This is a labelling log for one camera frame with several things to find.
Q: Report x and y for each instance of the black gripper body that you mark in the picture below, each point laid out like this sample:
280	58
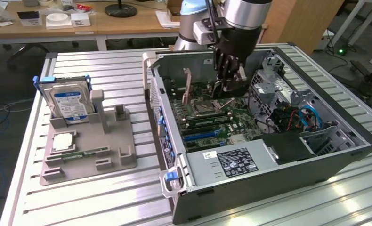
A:
242	44

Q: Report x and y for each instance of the green graphics card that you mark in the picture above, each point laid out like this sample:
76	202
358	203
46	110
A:
186	87

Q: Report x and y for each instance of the beige card retention latch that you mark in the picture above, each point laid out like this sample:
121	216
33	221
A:
148	61

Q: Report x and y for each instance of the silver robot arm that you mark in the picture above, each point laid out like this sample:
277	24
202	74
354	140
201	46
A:
248	11

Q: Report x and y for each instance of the metal disk bay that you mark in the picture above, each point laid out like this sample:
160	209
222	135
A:
266	89

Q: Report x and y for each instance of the CPU socket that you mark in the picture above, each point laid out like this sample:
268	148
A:
202	108

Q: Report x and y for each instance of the green motherboard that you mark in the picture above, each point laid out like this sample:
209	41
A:
236	122

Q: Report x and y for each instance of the green RAM stick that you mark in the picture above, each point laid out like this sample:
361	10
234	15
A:
78	154
210	120

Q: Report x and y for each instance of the wooden cabinet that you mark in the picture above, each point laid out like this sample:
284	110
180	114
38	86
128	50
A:
298	23

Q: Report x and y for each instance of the black expansion slot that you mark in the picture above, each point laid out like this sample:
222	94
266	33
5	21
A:
204	130

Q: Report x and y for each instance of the small silver chipset heatsink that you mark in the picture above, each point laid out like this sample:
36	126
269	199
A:
238	139

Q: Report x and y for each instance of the white papers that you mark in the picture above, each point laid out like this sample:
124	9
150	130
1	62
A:
165	21

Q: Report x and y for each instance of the blue expansion slot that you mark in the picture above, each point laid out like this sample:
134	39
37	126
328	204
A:
201	137

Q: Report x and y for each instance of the cardboard box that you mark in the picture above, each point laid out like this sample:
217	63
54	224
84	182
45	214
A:
173	11

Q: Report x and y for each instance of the device with green light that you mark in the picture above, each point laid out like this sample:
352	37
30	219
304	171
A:
341	50

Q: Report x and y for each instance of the black plastic shroud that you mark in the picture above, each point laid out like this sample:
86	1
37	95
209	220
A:
286	148

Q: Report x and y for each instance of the grey power supply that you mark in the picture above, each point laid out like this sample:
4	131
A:
204	169

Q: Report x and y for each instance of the black round lamp base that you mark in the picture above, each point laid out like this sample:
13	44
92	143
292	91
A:
120	11

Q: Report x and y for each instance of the open black PC case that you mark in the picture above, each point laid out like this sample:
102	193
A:
266	188

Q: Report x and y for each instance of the white labelled box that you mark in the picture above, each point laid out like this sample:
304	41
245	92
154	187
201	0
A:
80	20

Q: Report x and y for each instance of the red packet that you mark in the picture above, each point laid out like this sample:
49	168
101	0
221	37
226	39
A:
82	7

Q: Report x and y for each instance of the hard disk in blue caddy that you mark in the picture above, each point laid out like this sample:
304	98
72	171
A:
68	103

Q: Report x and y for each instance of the grey parts rack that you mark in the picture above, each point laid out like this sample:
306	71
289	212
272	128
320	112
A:
88	141

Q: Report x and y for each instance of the white round dish on box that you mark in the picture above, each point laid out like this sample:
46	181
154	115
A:
58	20

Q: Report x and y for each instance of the silver CPU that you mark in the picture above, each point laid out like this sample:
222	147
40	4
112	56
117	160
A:
62	141

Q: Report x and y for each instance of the white box with black top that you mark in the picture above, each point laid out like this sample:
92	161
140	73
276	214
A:
32	22

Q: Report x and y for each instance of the black chair base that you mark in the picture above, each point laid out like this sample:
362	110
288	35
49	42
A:
18	54

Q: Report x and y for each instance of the grey cup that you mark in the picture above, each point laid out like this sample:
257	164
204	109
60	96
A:
29	2

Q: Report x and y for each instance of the wooden desk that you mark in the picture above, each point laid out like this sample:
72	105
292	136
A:
16	33

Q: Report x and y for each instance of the white paper slip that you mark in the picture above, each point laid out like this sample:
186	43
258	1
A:
0	24

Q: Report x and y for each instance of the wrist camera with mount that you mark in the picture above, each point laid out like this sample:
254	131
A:
202	30

